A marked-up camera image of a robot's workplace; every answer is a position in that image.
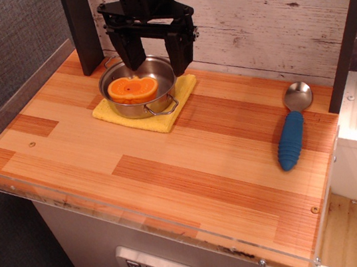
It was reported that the orange plastic half orange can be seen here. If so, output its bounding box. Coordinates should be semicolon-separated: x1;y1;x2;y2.
107;76;159;105

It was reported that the dark vertical post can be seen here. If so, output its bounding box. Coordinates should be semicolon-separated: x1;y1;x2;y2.
328;0;357;114
60;0;104;76

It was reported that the dark left vertical post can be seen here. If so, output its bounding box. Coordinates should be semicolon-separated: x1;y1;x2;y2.
60;0;104;76

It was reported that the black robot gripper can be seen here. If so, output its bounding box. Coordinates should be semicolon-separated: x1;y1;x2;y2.
97;0;198;76

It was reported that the yellow folded cloth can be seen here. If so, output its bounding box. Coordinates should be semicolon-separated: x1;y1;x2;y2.
92;74;197;134

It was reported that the stainless steel pot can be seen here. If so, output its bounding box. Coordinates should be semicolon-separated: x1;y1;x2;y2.
99;55;179;119

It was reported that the clear acrylic guard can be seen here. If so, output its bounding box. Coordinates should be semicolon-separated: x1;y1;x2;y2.
0;38;88;154
0;112;338;267

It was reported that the stainless steel toy fridge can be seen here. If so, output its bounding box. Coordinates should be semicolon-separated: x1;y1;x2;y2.
31;161;302;267

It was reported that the clear acrylic front guard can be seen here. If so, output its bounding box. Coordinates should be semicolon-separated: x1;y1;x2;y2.
0;112;338;267

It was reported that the clear acrylic left guard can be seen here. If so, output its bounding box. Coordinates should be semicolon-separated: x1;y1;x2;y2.
0;38;88;154

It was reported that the blue handled metal spoon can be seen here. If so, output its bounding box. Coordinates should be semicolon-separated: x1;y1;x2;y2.
278;82;313;171

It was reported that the dark right vertical post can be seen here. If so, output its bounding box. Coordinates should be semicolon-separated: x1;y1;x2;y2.
328;0;357;114

